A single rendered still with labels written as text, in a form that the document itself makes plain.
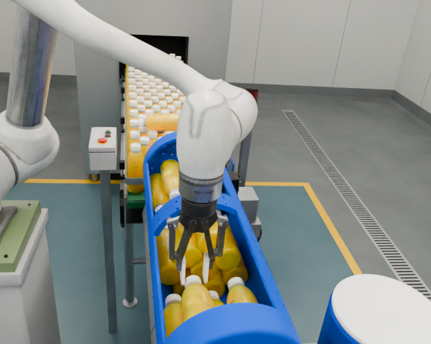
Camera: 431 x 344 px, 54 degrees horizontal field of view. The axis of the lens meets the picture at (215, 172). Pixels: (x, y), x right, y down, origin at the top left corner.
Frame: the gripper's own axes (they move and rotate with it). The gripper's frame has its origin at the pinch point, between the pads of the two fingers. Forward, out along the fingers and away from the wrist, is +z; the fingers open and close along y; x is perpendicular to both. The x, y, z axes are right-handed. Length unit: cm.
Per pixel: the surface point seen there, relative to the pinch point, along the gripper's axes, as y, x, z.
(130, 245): -14, 103, 73
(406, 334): 49, -14, 12
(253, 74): 155, 480, 87
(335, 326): 34.8, -7.9, 14.2
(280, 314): 13.5, -19.5, -5.0
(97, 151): -26, 77, 7
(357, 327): 38.3, -10.8, 11.8
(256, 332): 6.9, -24.9, -7.2
